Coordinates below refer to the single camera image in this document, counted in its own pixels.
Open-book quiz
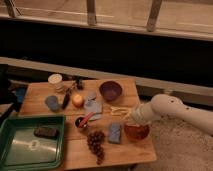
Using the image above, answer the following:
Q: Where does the pale plastic fork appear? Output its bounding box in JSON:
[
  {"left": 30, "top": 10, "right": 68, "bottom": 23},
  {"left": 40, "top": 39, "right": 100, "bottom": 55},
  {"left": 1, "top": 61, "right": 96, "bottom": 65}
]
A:
[{"left": 110, "top": 106, "right": 132, "bottom": 119}]

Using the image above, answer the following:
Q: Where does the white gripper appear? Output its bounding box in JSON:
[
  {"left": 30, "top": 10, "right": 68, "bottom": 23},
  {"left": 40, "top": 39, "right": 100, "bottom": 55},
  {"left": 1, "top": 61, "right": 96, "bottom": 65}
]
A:
[{"left": 131, "top": 103, "right": 157, "bottom": 125}]

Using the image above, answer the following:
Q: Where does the small dark cup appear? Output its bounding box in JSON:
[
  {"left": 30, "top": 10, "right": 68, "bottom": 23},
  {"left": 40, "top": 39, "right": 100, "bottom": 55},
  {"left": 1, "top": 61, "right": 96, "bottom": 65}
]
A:
[{"left": 75, "top": 117, "right": 88, "bottom": 131}]

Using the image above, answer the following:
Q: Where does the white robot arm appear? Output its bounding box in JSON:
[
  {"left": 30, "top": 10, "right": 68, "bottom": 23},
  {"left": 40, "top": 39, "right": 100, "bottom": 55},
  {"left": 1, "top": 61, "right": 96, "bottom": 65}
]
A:
[{"left": 131, "top": 94, "right": 213, "bottom": 136}]

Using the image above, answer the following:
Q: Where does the green plastic tray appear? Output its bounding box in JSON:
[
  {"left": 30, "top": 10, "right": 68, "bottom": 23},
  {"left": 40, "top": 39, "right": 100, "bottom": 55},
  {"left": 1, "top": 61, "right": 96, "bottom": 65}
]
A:
[{"left": 0, "top": 115, "right": 65, "bottom": 171}]

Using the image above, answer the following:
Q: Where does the wooden board table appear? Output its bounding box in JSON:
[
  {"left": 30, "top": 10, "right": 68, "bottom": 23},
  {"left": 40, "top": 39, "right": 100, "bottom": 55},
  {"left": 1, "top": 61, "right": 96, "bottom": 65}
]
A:
[{"left": 18, "top": 78, "right": 158, "bottom": 171}]

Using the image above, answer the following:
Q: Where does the red bowl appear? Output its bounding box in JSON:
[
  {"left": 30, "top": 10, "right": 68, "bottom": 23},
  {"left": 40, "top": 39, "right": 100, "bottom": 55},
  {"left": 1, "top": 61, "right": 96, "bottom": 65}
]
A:
[{"left": 124, "top": 124, "right": 150, "bottom": 141}]

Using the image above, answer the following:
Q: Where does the black-handled brush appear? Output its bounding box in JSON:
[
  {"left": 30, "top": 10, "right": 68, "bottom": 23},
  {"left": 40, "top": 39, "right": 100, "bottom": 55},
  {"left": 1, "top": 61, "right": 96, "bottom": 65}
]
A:
[{"left": 62, "top": 83, "right": 77, "bottom": 110}]

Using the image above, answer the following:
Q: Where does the red spoon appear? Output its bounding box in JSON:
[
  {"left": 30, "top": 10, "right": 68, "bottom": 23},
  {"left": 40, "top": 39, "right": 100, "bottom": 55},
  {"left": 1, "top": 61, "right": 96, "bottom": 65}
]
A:
[{"left": 78, "top": 112, "right": 96, "bottom": 128}]

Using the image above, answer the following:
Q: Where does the white cup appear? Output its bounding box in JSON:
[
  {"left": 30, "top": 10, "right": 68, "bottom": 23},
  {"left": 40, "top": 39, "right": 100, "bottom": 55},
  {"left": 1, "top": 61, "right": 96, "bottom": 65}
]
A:
[{"left": 48, "top": 74, "right": 63, "bottom": 92}]

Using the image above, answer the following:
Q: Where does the bunch of purple grapes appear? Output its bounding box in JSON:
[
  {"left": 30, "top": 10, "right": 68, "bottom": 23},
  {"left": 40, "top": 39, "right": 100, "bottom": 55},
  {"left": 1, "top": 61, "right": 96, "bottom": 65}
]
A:
[{"left": 87, "top": 131, "right": 105, "bottom": 165}]

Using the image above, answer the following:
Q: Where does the blue sponge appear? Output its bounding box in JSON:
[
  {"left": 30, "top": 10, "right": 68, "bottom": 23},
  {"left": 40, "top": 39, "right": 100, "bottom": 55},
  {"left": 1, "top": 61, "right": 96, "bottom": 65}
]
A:
[{"left": 108, "top": 123, "right": 121, "bottom": 144}]

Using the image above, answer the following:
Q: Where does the small black object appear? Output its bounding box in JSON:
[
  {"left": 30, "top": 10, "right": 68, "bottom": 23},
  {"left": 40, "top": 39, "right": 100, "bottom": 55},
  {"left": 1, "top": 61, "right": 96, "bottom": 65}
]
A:
[{"left": 76, "top": 78, "right": 84, "bottom": 90}]

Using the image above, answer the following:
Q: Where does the blue-grey cloth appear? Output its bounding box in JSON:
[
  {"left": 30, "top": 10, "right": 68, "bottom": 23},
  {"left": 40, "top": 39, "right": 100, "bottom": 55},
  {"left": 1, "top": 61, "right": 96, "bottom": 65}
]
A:
[{"left": 84, "top": 91, "right": 103, "bottom": 121}]

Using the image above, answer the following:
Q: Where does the dark brown sponge block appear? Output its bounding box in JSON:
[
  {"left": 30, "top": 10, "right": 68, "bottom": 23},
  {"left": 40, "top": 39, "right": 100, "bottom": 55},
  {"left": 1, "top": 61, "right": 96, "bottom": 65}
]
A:
[{"left": 34, "top": 127, "right": 59, "bottom": 139}]

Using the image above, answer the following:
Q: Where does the purple bowl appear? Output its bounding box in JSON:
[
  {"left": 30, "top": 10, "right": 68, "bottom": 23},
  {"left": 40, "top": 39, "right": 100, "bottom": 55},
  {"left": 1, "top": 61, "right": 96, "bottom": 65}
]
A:
[{"left": 99, "top": 81, "right": 122, "bottom": 101}]

